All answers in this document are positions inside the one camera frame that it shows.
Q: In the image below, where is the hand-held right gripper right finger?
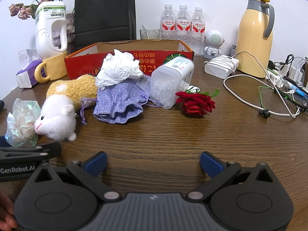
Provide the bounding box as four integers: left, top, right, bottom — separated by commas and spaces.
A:
186, 151, 281, 203

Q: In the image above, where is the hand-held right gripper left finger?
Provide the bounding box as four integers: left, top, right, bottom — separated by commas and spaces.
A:
28, 151, 122, 203

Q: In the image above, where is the iridescent plastic wrap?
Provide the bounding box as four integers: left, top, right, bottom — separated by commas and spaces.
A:
6, 98, 41, 148

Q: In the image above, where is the yellow white plush hamster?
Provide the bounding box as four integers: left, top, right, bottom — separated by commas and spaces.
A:
34, 74, 99, 142

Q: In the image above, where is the red fabric rose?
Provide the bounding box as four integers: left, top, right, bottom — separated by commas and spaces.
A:
175, 85, 220, 118

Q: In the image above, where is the purple knitted pouch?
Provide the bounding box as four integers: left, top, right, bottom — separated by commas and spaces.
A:
80, 73, 154, 125

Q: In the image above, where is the clear jar with white beads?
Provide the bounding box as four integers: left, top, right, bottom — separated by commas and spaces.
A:
150, 56, 195, 109

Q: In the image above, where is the red cardboard box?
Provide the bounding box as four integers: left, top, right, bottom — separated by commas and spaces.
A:
64, 40, 195, 81

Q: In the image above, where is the white tissue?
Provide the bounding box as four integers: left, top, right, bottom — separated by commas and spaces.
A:
95, 49, 144, 88

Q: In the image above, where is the person's left hand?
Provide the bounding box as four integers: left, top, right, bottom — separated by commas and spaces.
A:
0, 192, 18, 231

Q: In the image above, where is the purple tissue pack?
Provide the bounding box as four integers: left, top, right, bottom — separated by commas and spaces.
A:
16, 49, 44, 89

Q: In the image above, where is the yellow mug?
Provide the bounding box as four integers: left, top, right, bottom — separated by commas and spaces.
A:
34, 51, 69, 85

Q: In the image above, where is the green black pen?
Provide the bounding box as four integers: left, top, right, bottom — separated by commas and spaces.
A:
273, 88, 308, 109

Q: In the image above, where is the white power strip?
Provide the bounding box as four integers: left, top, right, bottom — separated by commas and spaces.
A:
266, 67, 304, 88

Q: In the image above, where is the blue pen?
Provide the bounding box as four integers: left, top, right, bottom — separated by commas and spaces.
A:
284, 76, 308, 99

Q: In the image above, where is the white detergent bottle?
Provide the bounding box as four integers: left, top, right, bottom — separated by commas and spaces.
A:
35, 1, 68, 59

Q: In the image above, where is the white charger plug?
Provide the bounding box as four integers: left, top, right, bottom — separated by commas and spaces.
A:
287, 64, 305, 85

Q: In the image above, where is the white robot speaker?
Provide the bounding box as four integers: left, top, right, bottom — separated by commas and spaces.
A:
203, 29, 225, 59

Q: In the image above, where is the grey fuzzy vase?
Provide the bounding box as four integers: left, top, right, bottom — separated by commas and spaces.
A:
53, 13, 76, 51

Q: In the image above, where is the yellow thermos jug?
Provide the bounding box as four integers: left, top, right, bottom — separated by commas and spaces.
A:
235, 0, 275, 78

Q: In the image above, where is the glass cup with straw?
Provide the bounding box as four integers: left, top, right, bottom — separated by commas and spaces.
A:
140, 25, 160, 40

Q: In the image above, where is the black paper bag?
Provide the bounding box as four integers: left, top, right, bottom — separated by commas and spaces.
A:
74, 0, 137, 51

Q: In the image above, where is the green cable with black plug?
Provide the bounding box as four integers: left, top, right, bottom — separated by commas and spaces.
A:
258, 85, 277, 119

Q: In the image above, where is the white power bank with cable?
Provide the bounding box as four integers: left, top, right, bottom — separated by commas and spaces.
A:
223, 52, 301, 118

